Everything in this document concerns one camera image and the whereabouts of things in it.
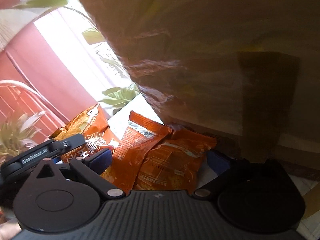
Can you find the orange snack packet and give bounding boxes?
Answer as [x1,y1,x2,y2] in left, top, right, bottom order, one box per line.
[102,111,172,193]

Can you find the taped cardboard box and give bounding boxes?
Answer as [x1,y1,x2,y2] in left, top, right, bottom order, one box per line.
[79,0,319,180]

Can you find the orange chip bag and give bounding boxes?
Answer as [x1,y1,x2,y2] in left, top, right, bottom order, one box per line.
[50,104,120,163]

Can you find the orange wafer packet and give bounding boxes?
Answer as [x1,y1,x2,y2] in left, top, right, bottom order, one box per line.
[133,129,217,193]

